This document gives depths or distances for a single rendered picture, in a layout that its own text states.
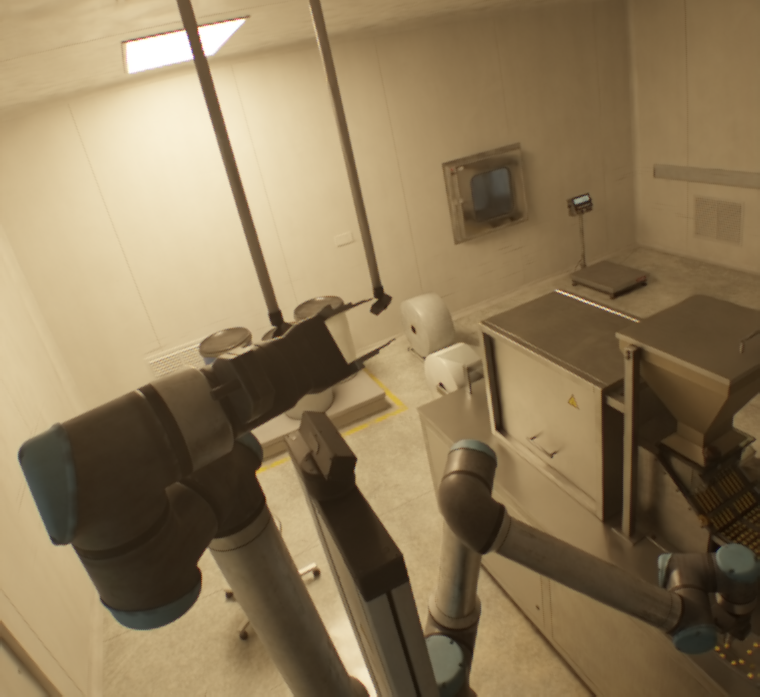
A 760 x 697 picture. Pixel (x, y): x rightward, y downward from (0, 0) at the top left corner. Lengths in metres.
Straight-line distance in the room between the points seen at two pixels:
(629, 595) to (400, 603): 0.69
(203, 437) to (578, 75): 5.73
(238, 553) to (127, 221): 3.87
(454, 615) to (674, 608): 0.59
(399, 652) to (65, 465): 0.50
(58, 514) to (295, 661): 0.45
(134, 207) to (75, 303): 0.85
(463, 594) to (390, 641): 0.83
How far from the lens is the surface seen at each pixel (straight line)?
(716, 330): 1.65
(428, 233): 5.08
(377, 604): 0.71
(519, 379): 2.12
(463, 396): 2.71
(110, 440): 0.47
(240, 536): 0.66
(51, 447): 0.48
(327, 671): 0.87
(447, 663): 1.62
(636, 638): 1.95
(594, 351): 1.90
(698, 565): 1.49
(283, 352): 0.54
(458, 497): 1.19
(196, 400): 0.48
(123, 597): 0.55
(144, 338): 4.62
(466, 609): 1.65
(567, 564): 1.25
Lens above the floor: 2.28
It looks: 24 degrees down
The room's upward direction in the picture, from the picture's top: 13 degrees counter-clockwise
